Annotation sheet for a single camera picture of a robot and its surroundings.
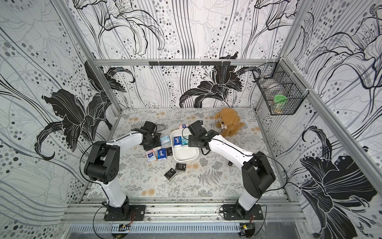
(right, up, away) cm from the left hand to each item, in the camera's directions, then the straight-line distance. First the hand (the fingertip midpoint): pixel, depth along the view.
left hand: (158, 146), depth 96 cm
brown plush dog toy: (+46, +17, -4) cm, 49 cm away
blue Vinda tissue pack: (+13, +3, 0) cm, 13 cm away
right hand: (+25, +6, -8) cm, 27 cm away
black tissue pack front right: (+15, -10, -10) cm, 21 cm away
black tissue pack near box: (+8, -3, -4) cm, 9 cm away
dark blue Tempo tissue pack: (+3, -4, -5) cm, 7 cm away
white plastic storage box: (+17, -4, -5) cm, 18 cm away
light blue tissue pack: (+4, +4, +2) cm, 6 cm away
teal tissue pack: (+17, +3, 0) cm, 17 cm away
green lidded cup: (+71, +26, -17) cm, 77 cm away
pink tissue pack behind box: (+14, +13, +10) cm, 21 cm away
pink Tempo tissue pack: (-4, -4, -6) cm, 8 cm away
